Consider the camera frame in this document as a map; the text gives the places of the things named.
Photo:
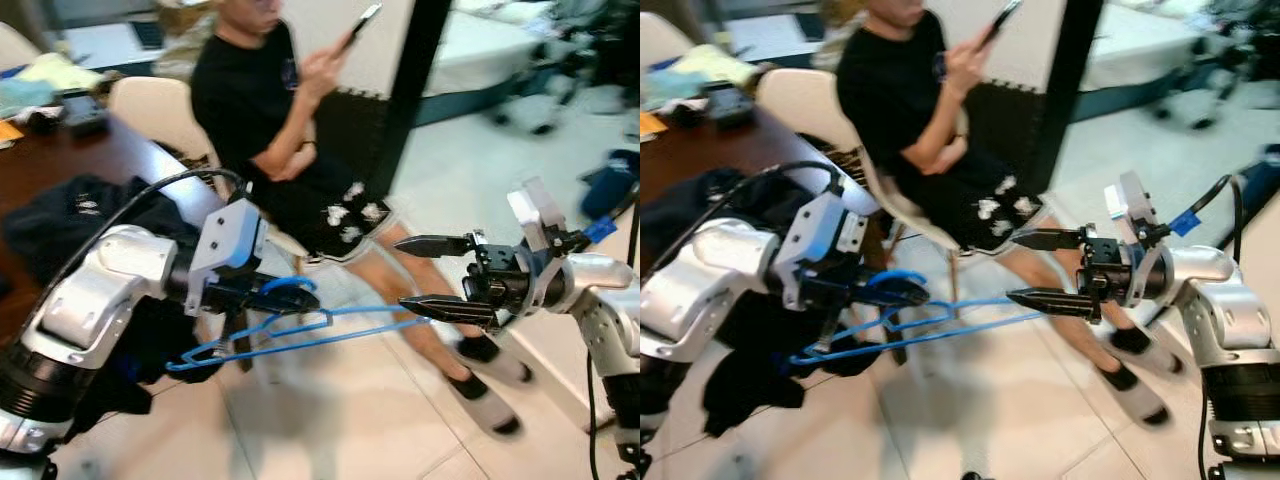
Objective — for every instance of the orange packet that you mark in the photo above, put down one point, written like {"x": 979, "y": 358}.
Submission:
{"x": 8, "y": 130}
{"x": 652, "y": 122}

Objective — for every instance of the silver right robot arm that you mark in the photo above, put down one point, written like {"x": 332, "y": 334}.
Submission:
{"x": 600, "y": 280}
{"x": 1200, "y": 270}

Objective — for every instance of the black smartphone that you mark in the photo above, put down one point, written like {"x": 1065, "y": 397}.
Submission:
{"x": 365, "y": 20}
{"x": 1003, "y": 18}

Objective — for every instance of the white plastic chair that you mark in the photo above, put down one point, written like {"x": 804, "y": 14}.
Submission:
{"x": 810, "y": 110}
{"x": 160, "y": 115}
{"x": 660, "y": 40}
{"x": 15, "y": 45}

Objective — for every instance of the person in black clothes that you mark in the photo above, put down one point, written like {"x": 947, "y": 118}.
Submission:
{"x": 890, "y": 90}
{"x": 250, "y": 90}

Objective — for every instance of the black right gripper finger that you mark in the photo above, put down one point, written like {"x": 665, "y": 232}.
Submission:
{"x": 1045, "y": 302}
{"x": 445, "y": 308}
{"x": 1050, "y": 240}
{"x": 435, "y": 245}

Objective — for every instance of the teal cloth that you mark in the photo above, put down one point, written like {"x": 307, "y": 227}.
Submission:
{"x": 20, "y": 95}
{"x": 670, "y": 88}

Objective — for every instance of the black printed jersey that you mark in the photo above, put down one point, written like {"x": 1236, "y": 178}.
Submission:
{"x": 700, "y": 215}
{"x": 70, "y": 225}

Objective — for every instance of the white bed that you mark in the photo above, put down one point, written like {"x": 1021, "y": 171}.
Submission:
{"x": 1130, "y": 50}
{"x": 480, "y": 55}

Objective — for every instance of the cream cloth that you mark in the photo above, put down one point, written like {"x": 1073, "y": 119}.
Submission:
{"x": 60, "y": 70}
{"x": 710, "y": 65}

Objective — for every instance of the blue clothes hanger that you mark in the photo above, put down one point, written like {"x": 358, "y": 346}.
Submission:
{"x": 900, "y": 278}
{"x": 285, "y": 283}

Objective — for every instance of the black pillar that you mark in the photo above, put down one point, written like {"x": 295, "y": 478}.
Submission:
{"x": 1060, "y": 90}
{"x": 410, "y": 90}

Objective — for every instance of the dark blue bag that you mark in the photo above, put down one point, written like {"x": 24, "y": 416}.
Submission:
{"x": 1262, "y": 180}
{"x": 610, "y": 185}

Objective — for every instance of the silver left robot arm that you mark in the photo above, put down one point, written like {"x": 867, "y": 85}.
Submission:
{"x": 720, "y": 280}
{"x": 100, "y": 290}

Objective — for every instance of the white blue left wrist camera mount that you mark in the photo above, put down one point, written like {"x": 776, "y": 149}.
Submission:
{"x": 820, "y": 240}
{"x": 230, "y": 245}

